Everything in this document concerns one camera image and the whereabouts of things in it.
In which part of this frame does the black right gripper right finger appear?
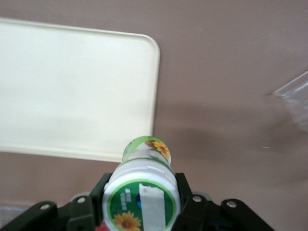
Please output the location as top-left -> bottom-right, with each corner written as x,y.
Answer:
174,172 -> 275,231

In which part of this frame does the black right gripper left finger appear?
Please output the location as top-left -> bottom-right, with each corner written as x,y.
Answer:
0,172 -> 114,231

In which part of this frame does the green gum bottle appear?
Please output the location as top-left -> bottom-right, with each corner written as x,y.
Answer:
102,135 -> 180,231

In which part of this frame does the cream plastic tray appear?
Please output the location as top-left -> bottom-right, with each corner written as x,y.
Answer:
0,17 -> 161,164

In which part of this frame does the clear acrylic step display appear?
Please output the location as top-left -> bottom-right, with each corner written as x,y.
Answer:
268,70 -> 308,136

